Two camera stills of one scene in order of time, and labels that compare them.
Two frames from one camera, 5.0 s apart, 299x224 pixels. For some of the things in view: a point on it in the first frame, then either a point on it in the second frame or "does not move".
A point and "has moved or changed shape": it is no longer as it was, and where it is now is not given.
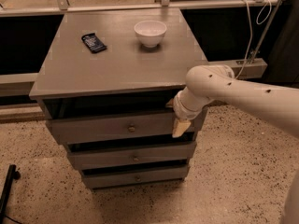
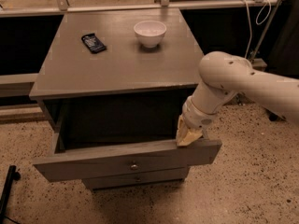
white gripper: x=179 y=108 to x=196 y=118
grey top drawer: x=115 y=122 has moved or changed shape
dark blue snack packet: x=93 y=43 does not move
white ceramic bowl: x=150 y=33 does not move
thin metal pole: x=268 y=24 does not move
